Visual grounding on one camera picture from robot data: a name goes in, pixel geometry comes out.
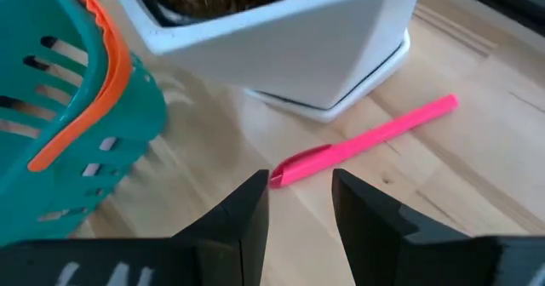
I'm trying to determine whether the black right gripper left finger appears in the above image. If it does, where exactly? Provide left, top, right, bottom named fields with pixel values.
left=172, top=169, right=271, bottom=286

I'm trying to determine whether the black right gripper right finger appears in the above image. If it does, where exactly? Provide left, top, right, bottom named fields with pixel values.
left=331, top=168, right=499, bottom=286

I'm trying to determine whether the bright pink pen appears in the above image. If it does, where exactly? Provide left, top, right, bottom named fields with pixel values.
left=269, top=93, right=461, bottom=190

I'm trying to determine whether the teal basket orange rim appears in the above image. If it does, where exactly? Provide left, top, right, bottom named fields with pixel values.
left=0, top=0, right=169, bottom=248

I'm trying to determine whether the white plant pot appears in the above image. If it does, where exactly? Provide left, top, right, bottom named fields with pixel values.
left=106, top=0, right=427, bottom=124

